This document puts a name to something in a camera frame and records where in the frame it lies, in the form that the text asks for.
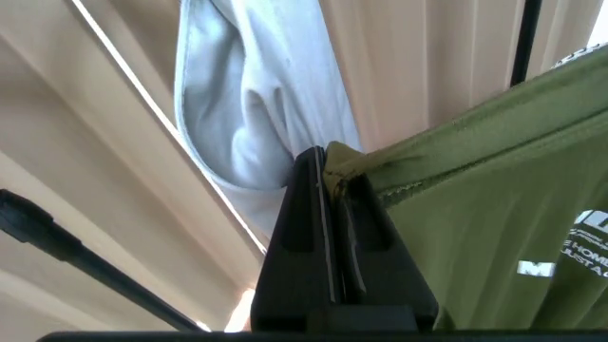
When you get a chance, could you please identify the green garment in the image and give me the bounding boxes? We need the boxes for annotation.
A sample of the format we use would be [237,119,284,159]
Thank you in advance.
[322,45,608,332]

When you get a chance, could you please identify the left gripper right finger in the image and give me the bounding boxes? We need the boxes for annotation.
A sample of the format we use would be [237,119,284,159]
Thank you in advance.
[336,174,439,333]

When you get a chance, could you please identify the beige curtain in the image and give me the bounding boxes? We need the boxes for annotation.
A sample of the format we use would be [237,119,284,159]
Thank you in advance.
[0,0,608,333]

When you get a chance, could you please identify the black clothes rack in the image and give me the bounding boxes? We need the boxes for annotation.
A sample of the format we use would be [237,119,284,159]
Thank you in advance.
[0,0,544,333]

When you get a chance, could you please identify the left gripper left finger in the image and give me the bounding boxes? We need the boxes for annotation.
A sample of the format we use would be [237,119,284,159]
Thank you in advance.
[250,145,343,333]

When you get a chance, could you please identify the pale grey shorts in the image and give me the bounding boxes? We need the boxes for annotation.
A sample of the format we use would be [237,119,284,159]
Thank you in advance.
[173,0,365,238]

